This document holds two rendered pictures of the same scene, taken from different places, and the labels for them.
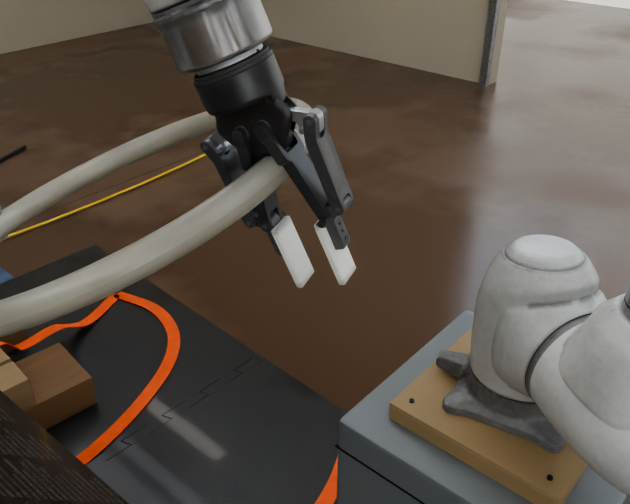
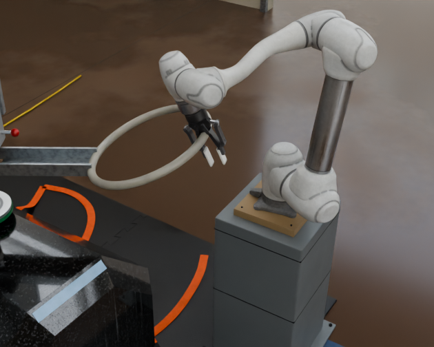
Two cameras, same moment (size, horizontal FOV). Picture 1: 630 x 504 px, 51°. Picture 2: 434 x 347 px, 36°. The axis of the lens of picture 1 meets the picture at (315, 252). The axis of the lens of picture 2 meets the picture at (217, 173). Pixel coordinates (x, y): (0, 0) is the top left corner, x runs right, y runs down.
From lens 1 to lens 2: 173 cm
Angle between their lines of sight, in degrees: 9
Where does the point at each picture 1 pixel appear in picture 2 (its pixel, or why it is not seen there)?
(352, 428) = (220, 219)
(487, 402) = (269, 204)
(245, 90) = (200, 118)
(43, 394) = not seen: hidden behind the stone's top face
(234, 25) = not seen: hidden behind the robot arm
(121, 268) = (176, 164)
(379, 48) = not seen: outside the picture
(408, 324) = (229, 188)
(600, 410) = (300, 195)
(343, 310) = (188, 183)
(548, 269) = (284, 154)
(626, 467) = (307, 211)
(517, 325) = (276, 173)
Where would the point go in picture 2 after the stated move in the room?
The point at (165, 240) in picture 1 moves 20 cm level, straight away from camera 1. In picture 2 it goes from (184, 157) to (163, 129)
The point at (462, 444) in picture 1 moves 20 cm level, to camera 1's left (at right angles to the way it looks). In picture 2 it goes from (261, 218) to (212, 223)
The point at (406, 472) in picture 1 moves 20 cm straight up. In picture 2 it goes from (242, 231) to (244, 191)
